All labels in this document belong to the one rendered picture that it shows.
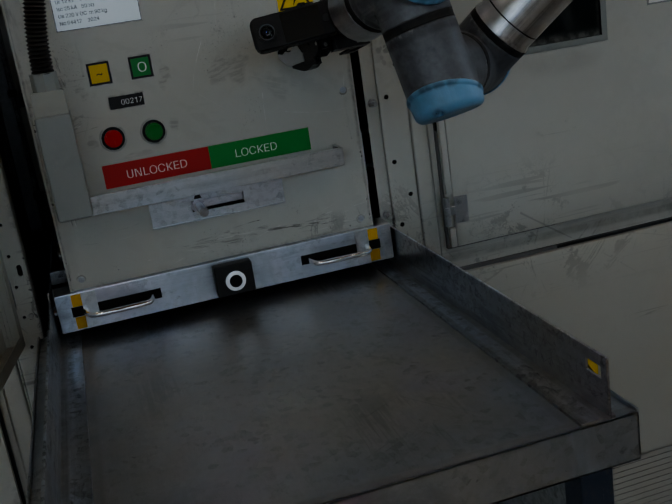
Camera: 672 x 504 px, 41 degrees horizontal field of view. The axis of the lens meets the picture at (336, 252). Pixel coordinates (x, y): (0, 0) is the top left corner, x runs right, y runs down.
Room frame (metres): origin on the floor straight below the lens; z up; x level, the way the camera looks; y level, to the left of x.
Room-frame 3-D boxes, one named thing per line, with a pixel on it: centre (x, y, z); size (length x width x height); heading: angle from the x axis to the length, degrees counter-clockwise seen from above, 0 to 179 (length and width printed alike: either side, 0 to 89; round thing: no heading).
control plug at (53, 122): (1.24, 0.35, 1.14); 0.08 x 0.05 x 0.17; 15
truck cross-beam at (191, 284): (1.37, 0.17, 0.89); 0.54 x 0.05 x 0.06; 105
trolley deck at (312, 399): (1.08, 0.10, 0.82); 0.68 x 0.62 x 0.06; 14
